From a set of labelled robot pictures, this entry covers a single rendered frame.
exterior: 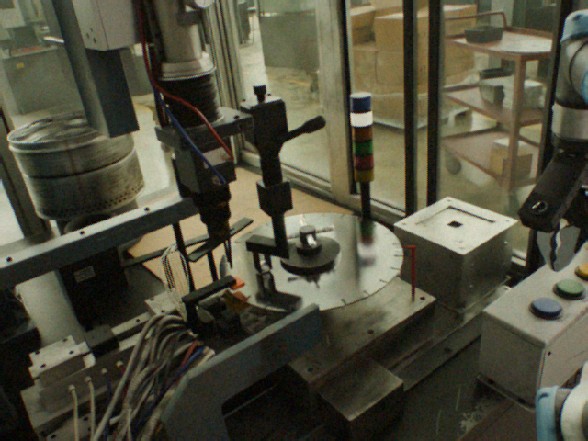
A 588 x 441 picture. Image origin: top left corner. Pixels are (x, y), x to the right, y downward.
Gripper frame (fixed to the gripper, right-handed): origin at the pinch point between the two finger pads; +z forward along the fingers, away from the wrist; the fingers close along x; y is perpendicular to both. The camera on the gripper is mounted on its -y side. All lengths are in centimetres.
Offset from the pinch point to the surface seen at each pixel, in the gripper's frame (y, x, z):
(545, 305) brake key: -0.4, 0.1, 7.3
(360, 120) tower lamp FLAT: 4.1, 46.6, -12.9
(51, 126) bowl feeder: -43, 122, -10
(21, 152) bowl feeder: -54, 103, -10
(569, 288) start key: 6.1, -0.1, 7.3
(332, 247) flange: -17.7, 31.1, 2.0
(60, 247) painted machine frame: -58, 53, -6
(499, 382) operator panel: -6.9, 2.5, 21.2
